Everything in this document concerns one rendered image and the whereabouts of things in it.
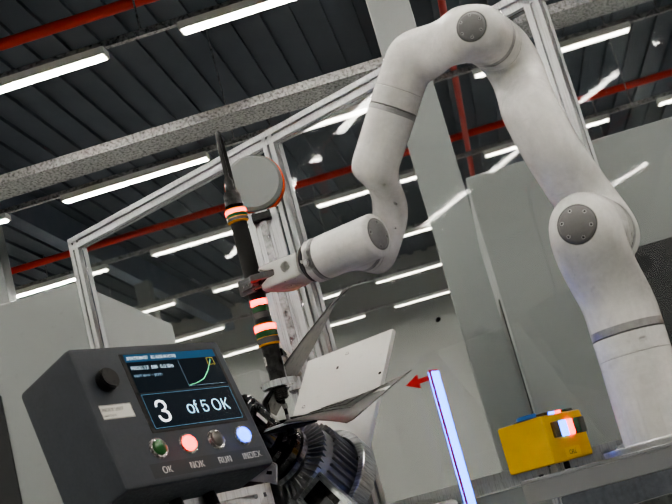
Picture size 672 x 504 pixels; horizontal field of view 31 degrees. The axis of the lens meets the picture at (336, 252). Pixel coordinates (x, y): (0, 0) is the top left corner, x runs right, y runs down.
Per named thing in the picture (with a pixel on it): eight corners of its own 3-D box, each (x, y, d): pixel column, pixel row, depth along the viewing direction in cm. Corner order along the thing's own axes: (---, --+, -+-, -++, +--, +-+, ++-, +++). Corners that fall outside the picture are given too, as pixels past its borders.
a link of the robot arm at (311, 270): (314, 278, 220) (302, 283, 222) (343, 278, 227) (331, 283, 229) (303, 235, 222) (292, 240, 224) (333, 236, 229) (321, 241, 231)
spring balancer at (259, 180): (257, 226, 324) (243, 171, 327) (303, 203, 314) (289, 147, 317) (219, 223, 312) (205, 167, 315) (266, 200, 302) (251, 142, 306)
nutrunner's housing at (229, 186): (274, 402, 232) (219, 183, 242) (293, 397, 232) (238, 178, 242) (272, 401, 228) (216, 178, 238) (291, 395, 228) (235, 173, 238)
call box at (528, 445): (552, 472, 236) (536, 420, 239) (596, 460, 230) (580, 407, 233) (512, 483, 224) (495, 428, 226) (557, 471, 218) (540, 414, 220)
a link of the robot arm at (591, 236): (671, 324, 199) (628, 191, 205) (646, 320, 183) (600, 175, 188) (602, 345, 204) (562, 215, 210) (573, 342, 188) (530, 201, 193)
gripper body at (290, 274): (304, 279, 221) (260, 297, 228) (337, 279, 229) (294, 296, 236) (294, 241, 223) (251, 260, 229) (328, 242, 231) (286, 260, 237)
